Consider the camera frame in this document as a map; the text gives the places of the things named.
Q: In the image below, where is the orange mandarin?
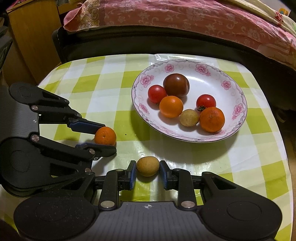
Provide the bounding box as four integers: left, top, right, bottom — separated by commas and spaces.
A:
94, 126, 116, 146

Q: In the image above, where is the tan longan fruit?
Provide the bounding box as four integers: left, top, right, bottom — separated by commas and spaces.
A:
179, 109, 199, 127
137, 156, 159, 177

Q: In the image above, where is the orange mandarin rough skin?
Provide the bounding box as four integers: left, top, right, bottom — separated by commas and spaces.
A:
199, 107, 225, 133

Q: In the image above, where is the smooth orange tomato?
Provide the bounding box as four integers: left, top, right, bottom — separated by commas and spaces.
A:
159, 96, 184, 118

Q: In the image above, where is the red cherry tomato with stem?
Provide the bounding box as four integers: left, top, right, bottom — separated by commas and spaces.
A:
196, 94, 216, 112

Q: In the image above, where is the dark maroon large tomato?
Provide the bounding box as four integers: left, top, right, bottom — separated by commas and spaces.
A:
163, 73, 190, 98

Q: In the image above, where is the green white checkered tablecloth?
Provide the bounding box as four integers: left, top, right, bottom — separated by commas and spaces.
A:
1, 54, 293, 240

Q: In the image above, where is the wooden cabinet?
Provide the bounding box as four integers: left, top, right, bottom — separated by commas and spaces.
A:
3, 1, 80, 85

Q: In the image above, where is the white floral porcelain plate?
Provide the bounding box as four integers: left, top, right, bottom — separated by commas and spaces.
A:
132, 59, 247, 143

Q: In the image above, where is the pink floral quilt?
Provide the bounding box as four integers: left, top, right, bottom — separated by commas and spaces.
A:
64, 1, 295, 68

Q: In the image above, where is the dark sofa bed frame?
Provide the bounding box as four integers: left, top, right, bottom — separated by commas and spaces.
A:
52, 24, 296, 112

